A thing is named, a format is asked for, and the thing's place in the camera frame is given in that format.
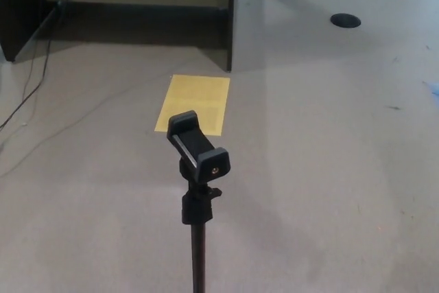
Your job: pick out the black round floor cover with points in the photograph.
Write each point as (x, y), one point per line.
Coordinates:
(345, 20)

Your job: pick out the black tripod with phone holder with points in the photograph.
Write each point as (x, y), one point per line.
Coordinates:
(197, 210)

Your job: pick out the dark wooden desk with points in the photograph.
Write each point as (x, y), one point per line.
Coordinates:
(20, 5)

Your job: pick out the yellow paper sheet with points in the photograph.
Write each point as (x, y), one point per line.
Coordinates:
(199, 94)

